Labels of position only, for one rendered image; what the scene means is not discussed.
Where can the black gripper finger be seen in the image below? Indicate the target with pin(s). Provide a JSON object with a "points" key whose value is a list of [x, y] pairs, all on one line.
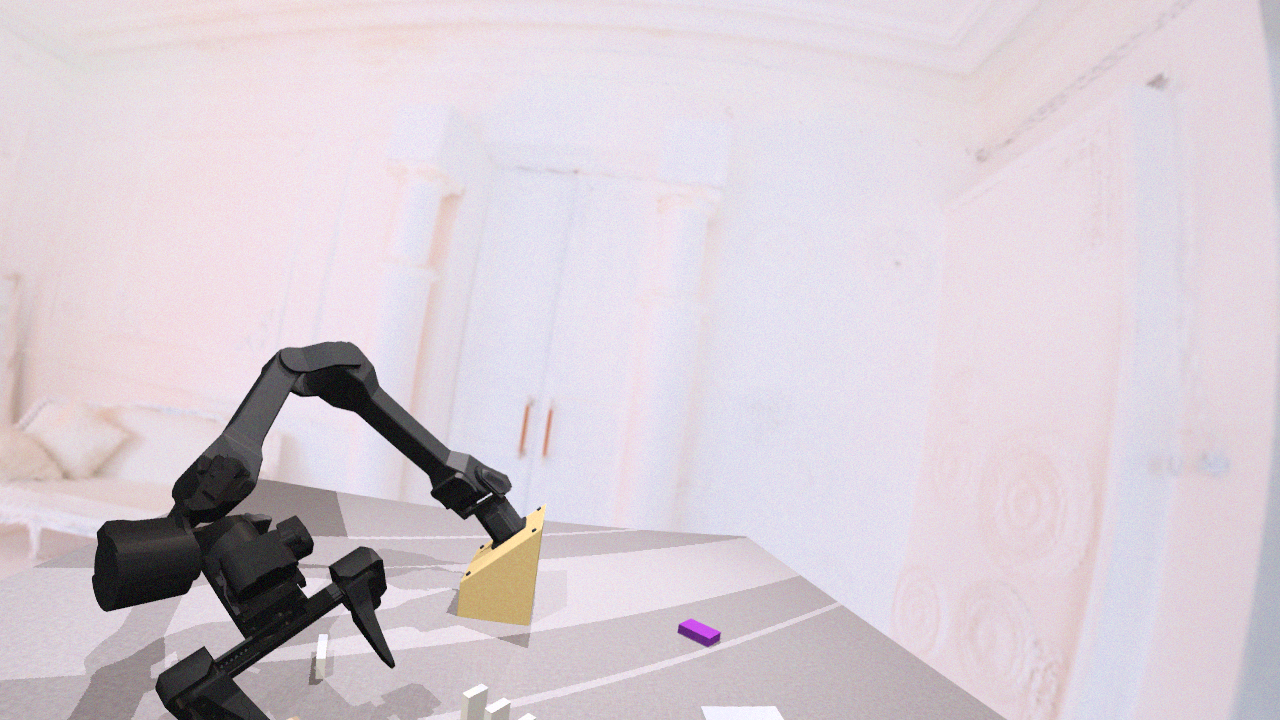
{"points": [[220, 698], [363, 599]]}

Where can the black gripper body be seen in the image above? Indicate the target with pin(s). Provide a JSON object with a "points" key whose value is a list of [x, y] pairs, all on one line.
{"points": [[273, 619]]}

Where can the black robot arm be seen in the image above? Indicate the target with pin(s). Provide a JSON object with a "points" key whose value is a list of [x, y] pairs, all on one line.
{"points": [[142, 561]]}

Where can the purple rectangular block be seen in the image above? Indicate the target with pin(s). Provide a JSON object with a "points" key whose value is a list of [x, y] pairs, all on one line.
{"points": [[699, 632]]}

